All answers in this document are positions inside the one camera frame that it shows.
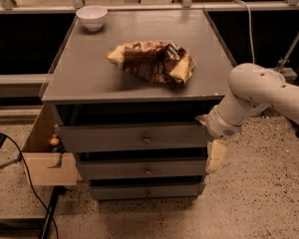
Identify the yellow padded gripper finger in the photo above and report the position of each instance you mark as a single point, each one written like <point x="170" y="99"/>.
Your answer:
<point x="202" y="119"/>
<point x="216" y="153"/>

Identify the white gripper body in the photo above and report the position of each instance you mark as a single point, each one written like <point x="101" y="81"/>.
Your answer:
<point x="219" y="125"/>

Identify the grey top drawer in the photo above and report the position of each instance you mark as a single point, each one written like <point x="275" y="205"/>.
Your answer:
<point x="134" y="136"/>

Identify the grey drawer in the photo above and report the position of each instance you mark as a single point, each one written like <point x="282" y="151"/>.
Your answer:
<point x="116" y="192"/>
<point x="141" y="168"/>
<point x="134" y="136"/>

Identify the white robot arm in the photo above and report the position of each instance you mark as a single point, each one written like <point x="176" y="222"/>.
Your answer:
<point x="252" y="89"/>

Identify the grey middle drawer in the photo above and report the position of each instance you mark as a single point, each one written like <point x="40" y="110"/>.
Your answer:
<point x="141" y="168"/>

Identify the grey drawer cabinet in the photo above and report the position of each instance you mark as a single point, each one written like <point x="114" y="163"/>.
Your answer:
<point x="87" y="89"/>

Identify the grey bottom drawer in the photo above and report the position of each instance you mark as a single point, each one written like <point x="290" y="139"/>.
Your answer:
<point x="116" y="192"/>

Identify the crumpled brown chip bag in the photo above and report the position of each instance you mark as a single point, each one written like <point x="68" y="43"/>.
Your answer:
<point x="154" y="61"/>

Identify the small orange figurine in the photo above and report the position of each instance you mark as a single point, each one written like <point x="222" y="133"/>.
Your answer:
<point x="55" y="141"/>

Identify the white ceramic bowl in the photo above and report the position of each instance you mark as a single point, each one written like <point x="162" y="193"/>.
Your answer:
<point x="92" y="17"/>

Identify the black floor bar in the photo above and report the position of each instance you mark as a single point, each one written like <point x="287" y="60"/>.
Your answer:
<point x="37" y="227"/>

